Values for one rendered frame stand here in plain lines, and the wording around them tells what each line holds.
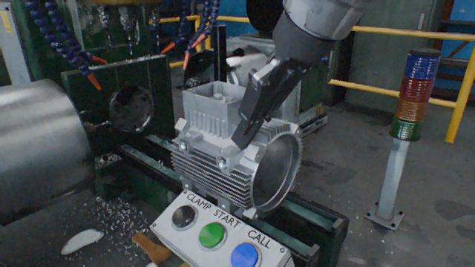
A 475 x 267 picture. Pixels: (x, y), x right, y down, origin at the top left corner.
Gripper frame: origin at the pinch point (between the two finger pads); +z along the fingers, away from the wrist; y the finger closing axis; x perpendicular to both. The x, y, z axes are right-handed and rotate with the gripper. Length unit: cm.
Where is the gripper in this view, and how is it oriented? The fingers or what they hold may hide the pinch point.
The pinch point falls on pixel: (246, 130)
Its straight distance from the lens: 52.0
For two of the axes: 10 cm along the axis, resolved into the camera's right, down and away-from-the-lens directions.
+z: -3.7, 6.5, 6.6
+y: -6.6, 3.1, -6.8
